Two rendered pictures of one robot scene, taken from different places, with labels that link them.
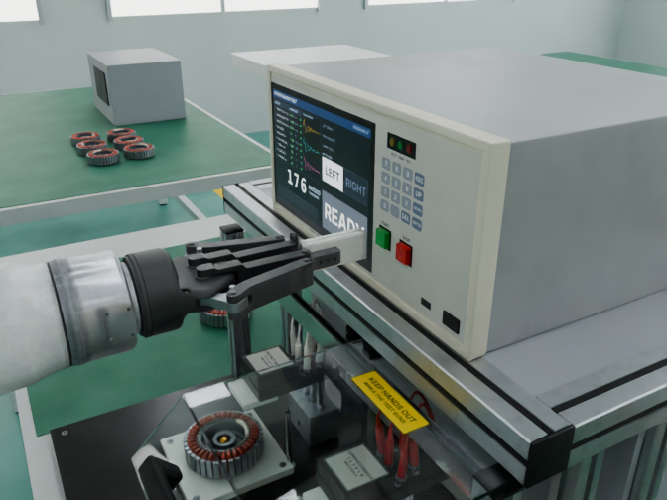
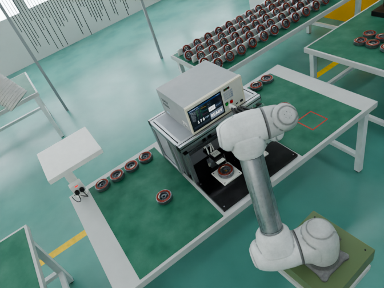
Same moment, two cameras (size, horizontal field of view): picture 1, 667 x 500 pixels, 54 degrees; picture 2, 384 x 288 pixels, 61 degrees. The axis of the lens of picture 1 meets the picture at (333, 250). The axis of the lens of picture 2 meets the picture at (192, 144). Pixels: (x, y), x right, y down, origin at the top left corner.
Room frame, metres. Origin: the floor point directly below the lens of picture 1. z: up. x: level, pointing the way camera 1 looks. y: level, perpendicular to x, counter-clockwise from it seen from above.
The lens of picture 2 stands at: (0.68, 1.69, 2.40)
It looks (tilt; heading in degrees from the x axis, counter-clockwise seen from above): 40 degrees down; 278
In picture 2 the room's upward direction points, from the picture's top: 20 degrees counter-clockwise
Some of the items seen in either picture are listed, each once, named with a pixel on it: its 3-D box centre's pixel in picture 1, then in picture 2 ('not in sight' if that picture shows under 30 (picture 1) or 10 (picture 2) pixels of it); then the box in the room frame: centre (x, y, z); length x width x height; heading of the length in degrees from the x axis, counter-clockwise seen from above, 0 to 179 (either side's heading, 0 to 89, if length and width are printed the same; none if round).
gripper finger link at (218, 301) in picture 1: (212, 298); not in sight; (0.49, 0.10, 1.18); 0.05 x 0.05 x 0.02; 28
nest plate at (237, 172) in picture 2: not in sight; (226, 173); (0.74, 0.16, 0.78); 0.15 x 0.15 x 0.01; 29
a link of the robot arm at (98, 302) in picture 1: (96, 305); not in sight; (0.48, 0.20, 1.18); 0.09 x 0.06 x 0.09; 29
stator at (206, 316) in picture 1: (225, 308); (164, 196); (1.19, 0.23, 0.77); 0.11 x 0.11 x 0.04
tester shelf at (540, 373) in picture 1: (467, 248); (203, 110); (0.79, -0.18, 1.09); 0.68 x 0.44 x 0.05; 29
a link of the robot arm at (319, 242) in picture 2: not in sight; (318, 240); (0.40, 0.90, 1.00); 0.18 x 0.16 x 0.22; 1
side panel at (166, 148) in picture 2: not in sight; (167, 148); (1.11, -0.09, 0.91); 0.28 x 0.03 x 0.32; 119
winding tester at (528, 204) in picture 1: (484, 161); (200, 95); (0.78, -0.19, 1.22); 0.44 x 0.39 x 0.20; 29
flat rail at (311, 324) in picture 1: (323, 332); (224, 130); (0.68, 0.01, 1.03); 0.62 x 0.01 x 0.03; 29
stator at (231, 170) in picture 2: not in sight; (226, 171); (0.74, 0.16, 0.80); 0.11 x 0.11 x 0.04
